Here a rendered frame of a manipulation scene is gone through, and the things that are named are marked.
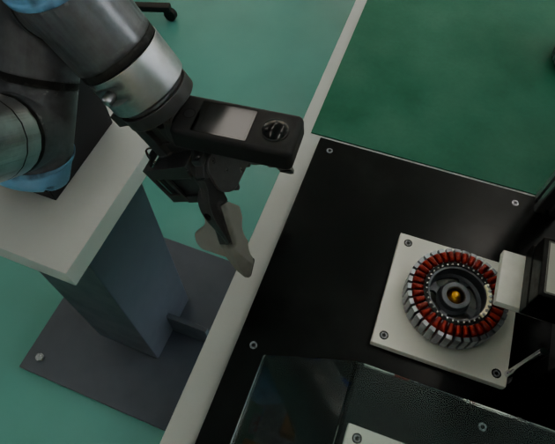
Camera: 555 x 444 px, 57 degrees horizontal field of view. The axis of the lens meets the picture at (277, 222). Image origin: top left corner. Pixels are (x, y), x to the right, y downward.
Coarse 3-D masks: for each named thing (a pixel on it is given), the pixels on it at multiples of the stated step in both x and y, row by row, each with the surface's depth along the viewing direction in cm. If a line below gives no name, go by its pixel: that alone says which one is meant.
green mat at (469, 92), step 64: (384, 0) 93; (448, 0) 93; (512, 0) 93; (384, 64) 84; (448, 64) 84; (512, 64) 84; (320, 128) 77; (384, 128) 77; (448, 128) 77; (512, 128) 77
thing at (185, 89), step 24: (120, 120) 48; (144, 120) 44; (168, 120) 46; (168, 144) 49; (144, 168) 51; (168, 168) 49; (192, 168) 49; (216, 168) 48; (240, 168) 51; (168, 192) 54; (192, 192) 52
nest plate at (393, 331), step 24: (408, 240) 64; (408, 264) 62; (384, 312) 59; (384, 336) 58; (408, 336) 58; (504, 336) 58; (432, 360) 56; (456, 360) 56; (480, 360) 56; (504, 360) 56; (504, 384) 55
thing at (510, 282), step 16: (544, 240) 48; (512, 256) 52; (528, 256) 51; (544, 256) 47; (512, 272) 51; (528, 272) 50; (544, 272) 47; (496, 288) 51; (512, 288) 50; (528, 288) 48; (544, 288) 46; (496, 304) 50; (512, 304) 49; (528, 304) 47; (544, 304) 46; (544, 320) 48
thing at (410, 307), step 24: (432, 264) 59; (456, 264) 58; (480, 264) 58; (408, 288) 57; (432, 288) 59; (456, 288) 58; (480, 288) 58; (408, 312) 58; (432, 312) 56; (456, 312) 57; (480, 312) 56; (504, 312) 56; (432, 336) 57; (456, 336) 54; (480, 336) 54
